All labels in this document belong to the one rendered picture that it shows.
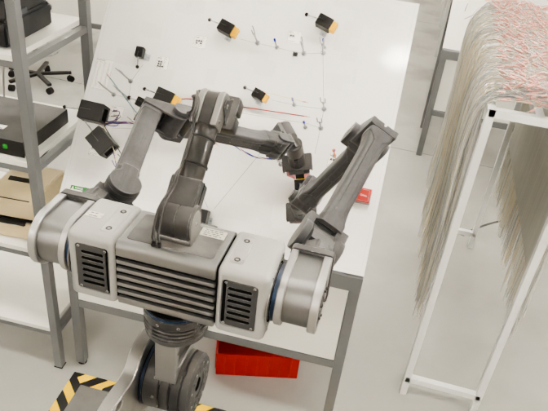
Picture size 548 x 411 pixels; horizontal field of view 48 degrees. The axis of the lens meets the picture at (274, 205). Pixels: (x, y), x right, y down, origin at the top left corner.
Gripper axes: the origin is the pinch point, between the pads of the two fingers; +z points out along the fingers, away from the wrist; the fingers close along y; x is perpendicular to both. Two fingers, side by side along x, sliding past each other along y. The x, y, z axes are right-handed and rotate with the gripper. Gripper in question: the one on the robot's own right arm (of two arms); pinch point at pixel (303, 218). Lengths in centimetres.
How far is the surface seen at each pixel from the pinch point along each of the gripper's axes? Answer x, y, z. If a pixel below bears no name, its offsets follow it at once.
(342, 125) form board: -34.9, -15.4, 1.7
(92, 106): -42, 73, -15
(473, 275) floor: -7, -87, 171
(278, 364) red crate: 45, 20, 83
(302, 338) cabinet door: 38, 5, 41
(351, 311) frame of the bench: 29.3, -14.4, 27.9
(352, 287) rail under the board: 22.4, -15.6, 14.2
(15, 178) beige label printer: -28, 118, 15
